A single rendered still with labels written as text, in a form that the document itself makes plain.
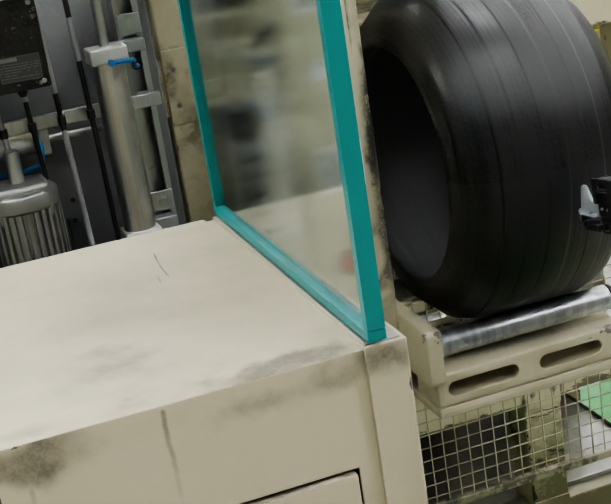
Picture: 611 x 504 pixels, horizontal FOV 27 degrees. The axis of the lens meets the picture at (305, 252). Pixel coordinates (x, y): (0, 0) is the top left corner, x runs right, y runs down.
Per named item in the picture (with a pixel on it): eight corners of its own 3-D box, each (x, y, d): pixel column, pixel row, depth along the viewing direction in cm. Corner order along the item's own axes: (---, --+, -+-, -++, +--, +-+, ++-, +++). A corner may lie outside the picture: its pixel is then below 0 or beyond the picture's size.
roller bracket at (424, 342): (432, 390, 203) (425, 334, 200) (345, 317, 240) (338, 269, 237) (451, 384, 204) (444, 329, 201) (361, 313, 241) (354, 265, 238)
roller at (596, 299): (433, 342, 205) (421, 329, 209) (434, 365, 207) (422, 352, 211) (618, 289, 214) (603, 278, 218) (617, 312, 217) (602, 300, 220)
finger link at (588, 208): (578, 179, 193) (610, 184, 185) (583, 216, 195) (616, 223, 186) (560, 184, 193) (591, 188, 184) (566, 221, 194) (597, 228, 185)
